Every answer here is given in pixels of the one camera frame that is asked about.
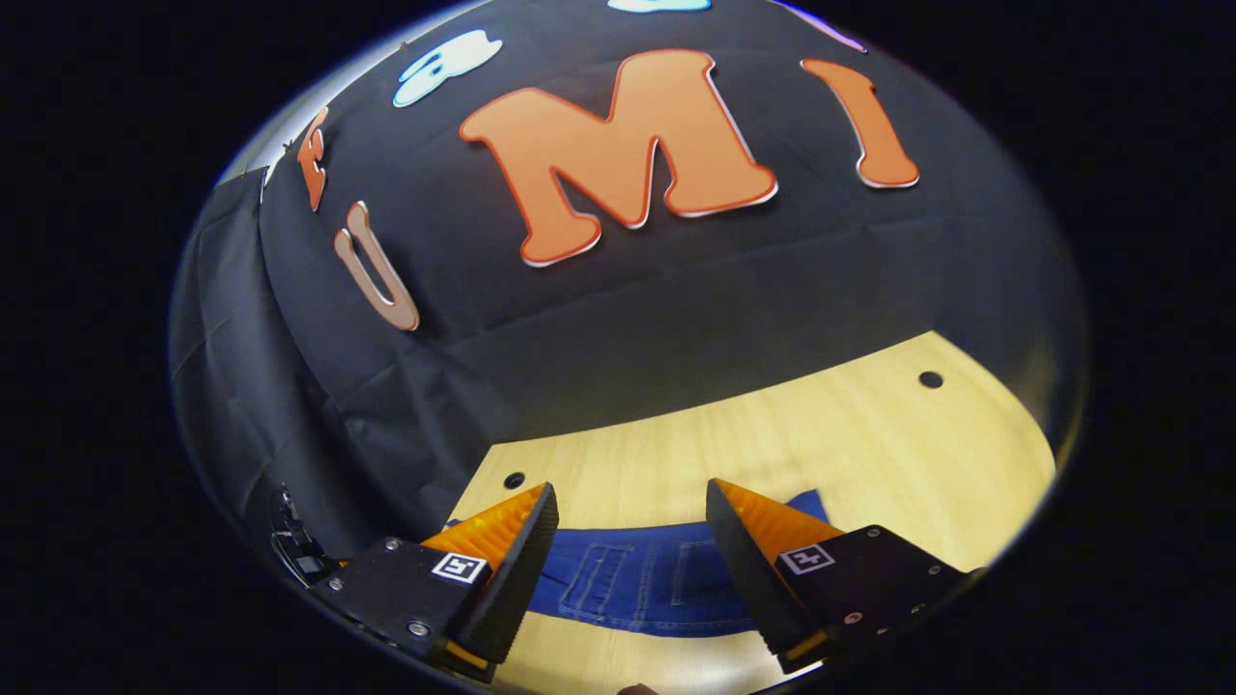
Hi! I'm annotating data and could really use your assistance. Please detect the black backdrop cloth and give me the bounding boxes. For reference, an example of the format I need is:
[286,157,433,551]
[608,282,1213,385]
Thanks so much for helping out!
[169,0,1087,580]

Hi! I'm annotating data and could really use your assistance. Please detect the blue jeans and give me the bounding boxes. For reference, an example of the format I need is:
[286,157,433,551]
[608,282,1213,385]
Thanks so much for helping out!
[444,489,831,638]

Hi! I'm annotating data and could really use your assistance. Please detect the dark equipment with cables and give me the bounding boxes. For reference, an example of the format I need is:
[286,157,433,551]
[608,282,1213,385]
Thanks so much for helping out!
[268,483,341,585]

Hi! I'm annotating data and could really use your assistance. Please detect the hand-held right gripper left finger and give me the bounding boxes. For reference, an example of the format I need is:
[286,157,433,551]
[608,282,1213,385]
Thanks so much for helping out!
[309,481,561,684]

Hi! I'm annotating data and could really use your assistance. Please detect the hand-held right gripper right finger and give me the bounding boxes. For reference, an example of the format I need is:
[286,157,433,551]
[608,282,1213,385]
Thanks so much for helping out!
[705,478,971,677]

